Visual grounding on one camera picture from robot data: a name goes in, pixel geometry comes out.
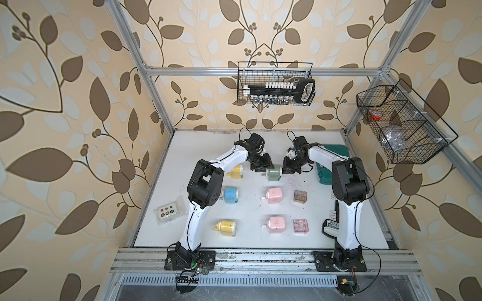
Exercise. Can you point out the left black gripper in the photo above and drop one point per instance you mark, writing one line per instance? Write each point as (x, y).
(266, 165)

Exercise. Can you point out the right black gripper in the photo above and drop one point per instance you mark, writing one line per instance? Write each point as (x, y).
(286, 168)

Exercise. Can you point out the green pencil sharpener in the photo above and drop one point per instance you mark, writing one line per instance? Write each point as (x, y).
(274, 174)

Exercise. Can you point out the yellow sharpener top row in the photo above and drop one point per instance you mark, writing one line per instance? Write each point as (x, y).
(237, 172)

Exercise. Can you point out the brown pink tray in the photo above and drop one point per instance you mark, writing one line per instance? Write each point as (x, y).
(300, 196)

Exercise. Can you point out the pink sharpener row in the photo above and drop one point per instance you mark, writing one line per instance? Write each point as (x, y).
(275, 224)
(273, 195)

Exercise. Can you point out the blue pencil sharpener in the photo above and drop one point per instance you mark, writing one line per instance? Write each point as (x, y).
(230, 195)

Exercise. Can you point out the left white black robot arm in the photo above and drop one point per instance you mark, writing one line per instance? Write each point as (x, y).
(205, 186)

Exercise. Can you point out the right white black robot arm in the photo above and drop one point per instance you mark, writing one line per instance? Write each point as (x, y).
(350, 186)

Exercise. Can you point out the pink sharpener bottom row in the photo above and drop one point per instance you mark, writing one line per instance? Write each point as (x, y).
(275, 224)

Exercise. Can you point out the pink tray bottom row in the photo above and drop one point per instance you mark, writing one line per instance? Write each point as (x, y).
(300, 226)

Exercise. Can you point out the green plastic tool case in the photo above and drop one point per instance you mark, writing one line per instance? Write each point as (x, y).
(325, 175)

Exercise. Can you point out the clear plastic bag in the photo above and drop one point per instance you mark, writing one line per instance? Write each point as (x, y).
(393, 138)

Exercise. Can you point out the white button control box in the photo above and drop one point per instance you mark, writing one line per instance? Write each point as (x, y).
(169, 212)

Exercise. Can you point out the black socket rail on table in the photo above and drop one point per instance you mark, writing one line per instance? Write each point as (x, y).
(331, 225)

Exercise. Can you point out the black socket holder rail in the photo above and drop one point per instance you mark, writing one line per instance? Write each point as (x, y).
(298, 92)

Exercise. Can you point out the black wire basket back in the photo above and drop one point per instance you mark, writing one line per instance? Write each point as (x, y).
(260, 72)

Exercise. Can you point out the black wire basket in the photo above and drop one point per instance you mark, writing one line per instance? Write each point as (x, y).
(425, 130)
(260, 72)

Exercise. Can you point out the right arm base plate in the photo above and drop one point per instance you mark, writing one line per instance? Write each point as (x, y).
(339, 261)

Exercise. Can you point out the black wire basket right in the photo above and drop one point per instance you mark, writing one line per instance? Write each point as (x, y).
(425, 130)

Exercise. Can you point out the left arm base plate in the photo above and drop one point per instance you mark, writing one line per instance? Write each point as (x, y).
(204, 260)

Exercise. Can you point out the aluminium front rail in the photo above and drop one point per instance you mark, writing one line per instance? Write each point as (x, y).
(266, 261)

